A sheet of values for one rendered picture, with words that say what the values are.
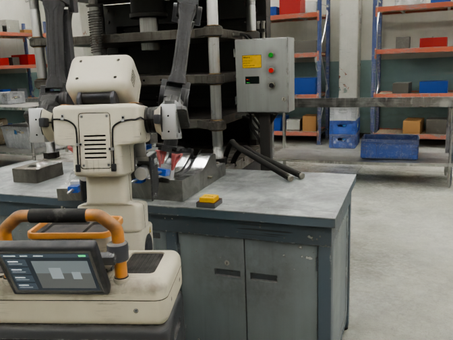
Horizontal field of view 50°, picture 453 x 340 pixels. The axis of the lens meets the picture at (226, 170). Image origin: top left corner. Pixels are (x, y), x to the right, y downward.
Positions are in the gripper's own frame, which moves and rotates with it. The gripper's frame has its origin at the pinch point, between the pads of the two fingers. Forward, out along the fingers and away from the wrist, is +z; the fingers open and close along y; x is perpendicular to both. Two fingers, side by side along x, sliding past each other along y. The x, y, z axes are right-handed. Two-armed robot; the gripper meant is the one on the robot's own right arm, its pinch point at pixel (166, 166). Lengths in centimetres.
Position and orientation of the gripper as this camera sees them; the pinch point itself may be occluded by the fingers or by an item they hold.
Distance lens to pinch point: 202.9
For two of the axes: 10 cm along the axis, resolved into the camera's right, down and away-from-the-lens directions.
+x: -3.4, 0.6, -9.4
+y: -9.3, -1.9, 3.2
